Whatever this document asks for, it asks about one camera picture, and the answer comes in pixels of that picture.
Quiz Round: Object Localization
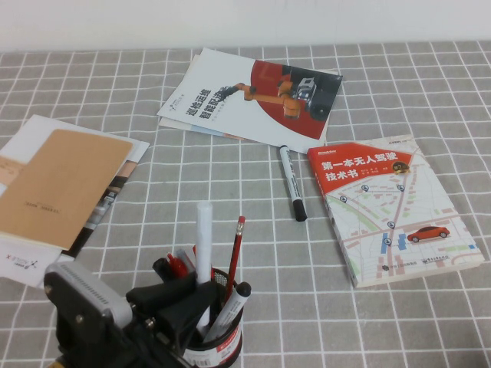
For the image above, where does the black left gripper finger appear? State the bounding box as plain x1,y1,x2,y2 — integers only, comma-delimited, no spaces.
155,281,218,346
126,272,197,312

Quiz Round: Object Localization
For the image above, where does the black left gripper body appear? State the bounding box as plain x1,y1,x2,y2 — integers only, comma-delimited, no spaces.
55,302,193,368

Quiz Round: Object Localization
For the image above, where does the white paint marker pen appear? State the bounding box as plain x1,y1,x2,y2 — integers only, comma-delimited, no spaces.
195,201,214,330

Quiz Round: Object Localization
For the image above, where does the red gel pen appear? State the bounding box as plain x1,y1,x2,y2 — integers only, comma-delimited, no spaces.
166,251,193,278

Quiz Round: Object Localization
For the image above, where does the clear barrel pen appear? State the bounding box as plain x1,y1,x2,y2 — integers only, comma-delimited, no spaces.
176,248,197,271

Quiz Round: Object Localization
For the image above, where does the black mesh pen holder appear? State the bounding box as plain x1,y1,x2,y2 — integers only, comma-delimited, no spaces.
180,268,245,368

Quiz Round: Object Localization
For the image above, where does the thick white marker black cap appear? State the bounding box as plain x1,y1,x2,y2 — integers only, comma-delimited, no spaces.
202,281,252,344
152,257,173,283

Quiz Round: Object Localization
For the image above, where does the red pencil with eraser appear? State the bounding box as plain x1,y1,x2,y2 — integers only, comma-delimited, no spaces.
225,215,246,304

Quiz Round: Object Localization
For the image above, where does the tan notebook on papers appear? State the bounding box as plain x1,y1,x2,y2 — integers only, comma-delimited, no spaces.
0,113,150,258

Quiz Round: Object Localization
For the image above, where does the white folder with logo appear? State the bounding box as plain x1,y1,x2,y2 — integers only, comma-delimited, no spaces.
0,229,74,288

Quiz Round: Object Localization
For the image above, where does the brown kraft notebook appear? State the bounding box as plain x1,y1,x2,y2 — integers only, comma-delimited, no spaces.
0,128,134,252

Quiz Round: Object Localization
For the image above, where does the white booklet under brochure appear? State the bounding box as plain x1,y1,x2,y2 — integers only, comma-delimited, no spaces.
159,54,339,143

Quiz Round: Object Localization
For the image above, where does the slim white marker black cap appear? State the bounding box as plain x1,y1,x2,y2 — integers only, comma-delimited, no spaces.
278,144,308,222

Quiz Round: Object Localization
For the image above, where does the grey white checked tablecloth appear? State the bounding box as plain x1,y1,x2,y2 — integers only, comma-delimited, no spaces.
0,40,491,368

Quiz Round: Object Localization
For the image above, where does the map cover paperback book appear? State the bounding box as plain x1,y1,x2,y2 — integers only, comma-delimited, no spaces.
306,133,491,289

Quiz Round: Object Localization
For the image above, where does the white red robot brochure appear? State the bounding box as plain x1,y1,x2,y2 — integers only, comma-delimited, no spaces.
156,48,344,154

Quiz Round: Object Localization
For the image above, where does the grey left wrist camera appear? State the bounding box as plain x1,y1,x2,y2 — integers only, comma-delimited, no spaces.
43,261,133,330

